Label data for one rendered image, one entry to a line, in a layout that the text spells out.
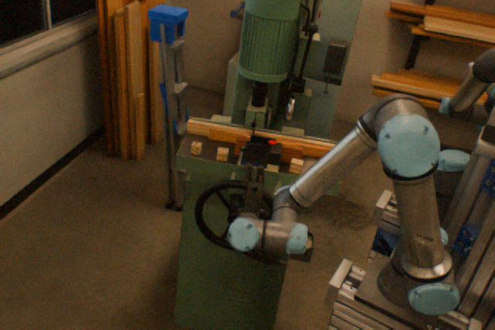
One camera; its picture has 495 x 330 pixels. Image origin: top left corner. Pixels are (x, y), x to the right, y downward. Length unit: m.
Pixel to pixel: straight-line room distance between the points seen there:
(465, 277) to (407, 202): 0.55
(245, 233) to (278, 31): 0.71
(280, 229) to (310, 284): 1.44
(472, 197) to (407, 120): 0.57
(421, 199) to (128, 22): 2.27
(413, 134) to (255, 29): 0.77
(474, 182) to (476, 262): 0.24
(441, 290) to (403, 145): 0.39
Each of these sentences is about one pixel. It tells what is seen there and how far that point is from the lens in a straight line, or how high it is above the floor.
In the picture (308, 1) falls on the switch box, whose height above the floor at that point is 1.41.
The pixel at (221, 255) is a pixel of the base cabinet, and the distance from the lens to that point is 1.97.
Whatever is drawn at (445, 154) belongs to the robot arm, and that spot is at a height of 1.04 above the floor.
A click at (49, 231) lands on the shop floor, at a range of 2.83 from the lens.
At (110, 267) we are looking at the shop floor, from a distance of 2.58.
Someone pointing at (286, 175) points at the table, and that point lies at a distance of 1.71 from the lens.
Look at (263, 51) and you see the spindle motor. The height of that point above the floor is 1.31.
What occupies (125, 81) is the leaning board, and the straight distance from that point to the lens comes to 3.13.
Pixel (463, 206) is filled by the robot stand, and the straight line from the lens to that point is 1.54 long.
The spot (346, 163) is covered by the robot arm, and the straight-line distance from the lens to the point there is 1.19.
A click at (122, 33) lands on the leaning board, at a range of 3.01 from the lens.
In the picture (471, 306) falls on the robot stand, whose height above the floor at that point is 0.76.
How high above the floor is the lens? 1.81
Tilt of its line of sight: 29 degrees down
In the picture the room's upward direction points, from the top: 8 degrees clockwise
